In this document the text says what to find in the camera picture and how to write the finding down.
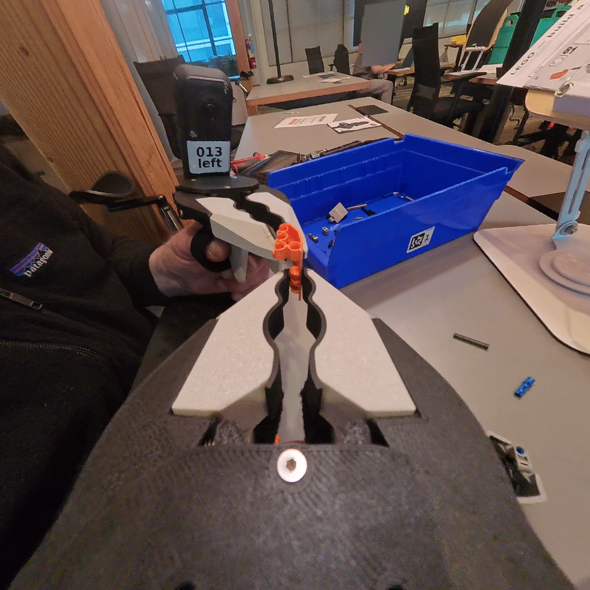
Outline white paper with red print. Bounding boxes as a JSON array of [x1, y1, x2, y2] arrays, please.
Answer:
[[273, 112, 338, 131]]

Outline printed leaflet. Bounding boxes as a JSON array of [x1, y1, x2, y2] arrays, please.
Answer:
[[326, 114, 382, 135]]

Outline wood-edged grey desk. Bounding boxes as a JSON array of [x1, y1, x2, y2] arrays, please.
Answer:
[[245, 73, 372, 117]]

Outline person's left forearm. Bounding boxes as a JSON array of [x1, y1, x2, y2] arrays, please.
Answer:
[[83, 226, 162, 309]]

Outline grey toy brick assembly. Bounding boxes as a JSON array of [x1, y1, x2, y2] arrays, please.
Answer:
[[488, 430, 548, 504]]

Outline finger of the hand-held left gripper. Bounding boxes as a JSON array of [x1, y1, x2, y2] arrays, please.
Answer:
[[246, 191, 309, 259], [195, 195, 278, 262]]

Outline blue plastic bin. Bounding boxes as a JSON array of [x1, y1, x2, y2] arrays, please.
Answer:
[[266, 133, 526, 289]]

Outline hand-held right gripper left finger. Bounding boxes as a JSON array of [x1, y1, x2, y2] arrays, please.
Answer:
[[171, 271, 289, 441]]

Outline black office chair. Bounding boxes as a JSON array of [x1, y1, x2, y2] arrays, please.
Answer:
[[409, 22, 490, 128], [133, 54, 186, 163]]

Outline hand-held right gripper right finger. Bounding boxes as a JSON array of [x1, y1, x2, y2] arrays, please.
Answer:
[[305, 269, 419, 442]]

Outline person's left hand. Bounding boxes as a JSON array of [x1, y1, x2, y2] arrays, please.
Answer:
[[148, 227, 271, 301]]

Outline grid window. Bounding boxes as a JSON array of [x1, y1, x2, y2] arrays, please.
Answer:
[[163, 0, 232, 64]]

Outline dark grey brick axle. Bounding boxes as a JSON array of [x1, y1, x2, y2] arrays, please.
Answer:
[[452, 332, 490, 352]]

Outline black stand with round base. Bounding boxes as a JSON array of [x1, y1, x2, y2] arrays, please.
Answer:
[[265, 0, 297, 85]]

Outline white printed instruction sheet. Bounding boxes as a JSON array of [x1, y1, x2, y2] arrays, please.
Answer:
[[494, 0, 590, 91]]

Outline wood-backed white chair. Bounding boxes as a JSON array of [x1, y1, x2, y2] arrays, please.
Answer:
[[458, 0, 513, 75]]

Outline orange brick connector piece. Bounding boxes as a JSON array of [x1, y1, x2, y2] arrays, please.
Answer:
[[271, 222, 306, 301]]

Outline black wall monitor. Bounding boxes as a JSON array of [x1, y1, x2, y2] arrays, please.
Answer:
[[352, 0, 428, 45]]

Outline black chair armrest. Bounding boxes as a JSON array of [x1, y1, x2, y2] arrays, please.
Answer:
[[68, 171, 186, 232]]

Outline small loose brick parts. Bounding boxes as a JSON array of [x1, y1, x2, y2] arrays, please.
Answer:
[[305, 190, 416, 250]]

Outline black zipper pouch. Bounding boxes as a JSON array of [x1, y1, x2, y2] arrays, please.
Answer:
[[248, 150, 301, 179]]

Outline black vertical pole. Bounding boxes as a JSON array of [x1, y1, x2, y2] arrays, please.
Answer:
[[483, 0, 550, 144]]

